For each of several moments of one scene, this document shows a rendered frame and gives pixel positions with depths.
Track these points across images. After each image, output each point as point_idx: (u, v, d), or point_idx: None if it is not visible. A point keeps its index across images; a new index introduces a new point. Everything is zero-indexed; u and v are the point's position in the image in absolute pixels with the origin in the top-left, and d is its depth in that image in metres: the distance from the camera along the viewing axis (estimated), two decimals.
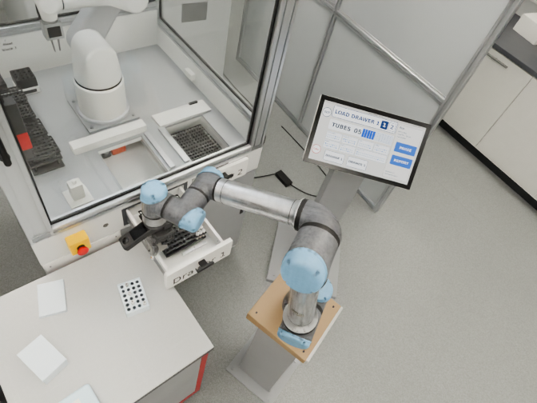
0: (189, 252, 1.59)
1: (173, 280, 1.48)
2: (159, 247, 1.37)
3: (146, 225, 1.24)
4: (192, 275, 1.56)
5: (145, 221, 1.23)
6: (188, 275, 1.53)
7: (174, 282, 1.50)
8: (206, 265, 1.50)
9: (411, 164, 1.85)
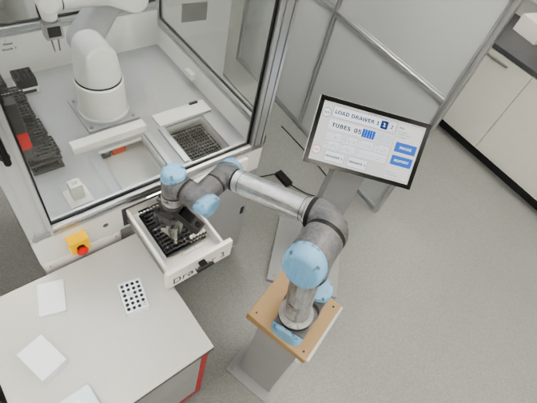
0: (189, 252, 1.59)
1: (173, 280, 1.48)
2: None
3: None
4: (192, 275, 1.56)
5: None
6: (188, 275, 1.53)
7: (174, 282, 1.50)
8: (206, 265, 1.50)
9: (411, 164, 1.85)
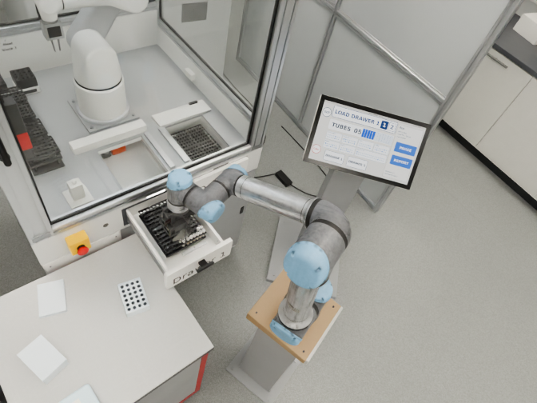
0: (189, 252, 1.59)
1: (173, 280, 1.48)
2: None
3: None
4: (192, 275, 1.56)
5: None
6: (188, 275, 1.53)
7: (174, 282, 1.50)
8: (206, 265, 1.50)
9: (411, 164, 1.85)
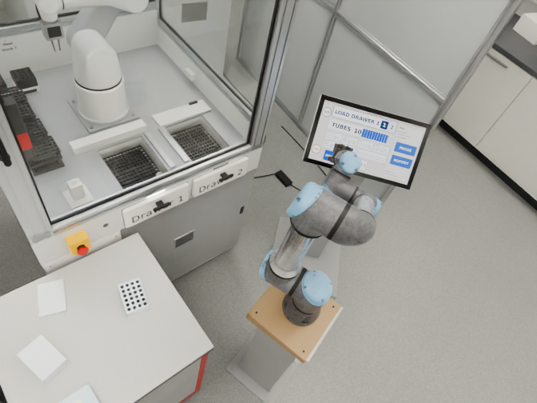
0: None
1: (132, 218, 1.61)
2: None
3: None
4: (151, 217, 1.68)
5: None
6: (146, 216, 1.66)
7: (133, 221, 1.63)
8: (162, 205, 1.62)
9: (411, 164, 1.85)
